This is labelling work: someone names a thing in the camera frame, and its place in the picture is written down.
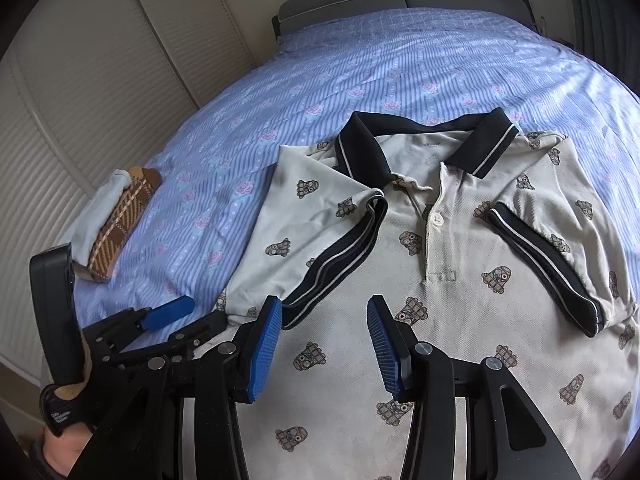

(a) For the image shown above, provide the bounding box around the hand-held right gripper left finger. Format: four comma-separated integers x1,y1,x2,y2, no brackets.
75,296,284,480

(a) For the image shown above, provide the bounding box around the blue floral bedsheet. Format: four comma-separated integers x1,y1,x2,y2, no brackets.
42,7,640,480

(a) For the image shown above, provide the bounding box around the white louvred wardrobe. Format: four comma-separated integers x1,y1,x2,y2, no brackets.
0,0,281,411

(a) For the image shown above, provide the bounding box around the brown plaid folded cloth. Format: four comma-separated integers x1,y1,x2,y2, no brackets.
82,166,163,283

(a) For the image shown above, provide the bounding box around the person's left forearm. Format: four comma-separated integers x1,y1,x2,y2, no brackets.
29,427,96,480

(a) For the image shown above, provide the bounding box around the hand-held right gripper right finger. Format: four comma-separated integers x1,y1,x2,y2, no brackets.
366,296,583,480

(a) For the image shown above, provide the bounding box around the white folded cloth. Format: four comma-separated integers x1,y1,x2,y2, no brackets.
70,167,136,266

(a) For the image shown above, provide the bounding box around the white printed polo shirt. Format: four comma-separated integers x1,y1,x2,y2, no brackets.
212,107,640,480

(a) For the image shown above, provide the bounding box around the person's left hand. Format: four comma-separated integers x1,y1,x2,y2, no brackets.
40,352,98,436

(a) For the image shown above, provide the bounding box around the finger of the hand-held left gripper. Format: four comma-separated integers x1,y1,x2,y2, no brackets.
84,296,196,350
117,310,258,368

